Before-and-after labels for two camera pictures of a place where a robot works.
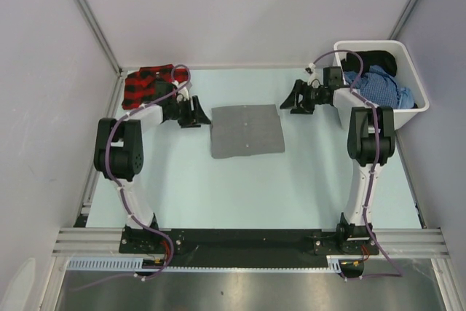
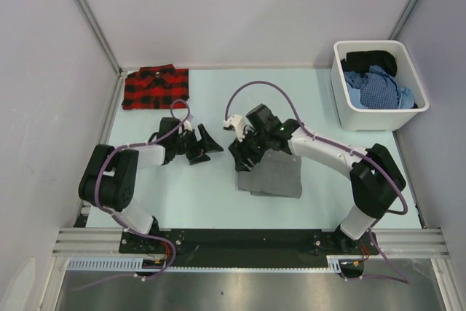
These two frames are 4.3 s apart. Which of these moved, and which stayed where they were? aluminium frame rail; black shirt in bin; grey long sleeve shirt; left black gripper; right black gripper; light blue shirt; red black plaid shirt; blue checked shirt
Moved: right black gripper; grey long sleeve shirt; left black gripper
Stayed: blue checked shirt; red black plaid shirt; aluminium frame rail; light blue shirt; black shirt in bin
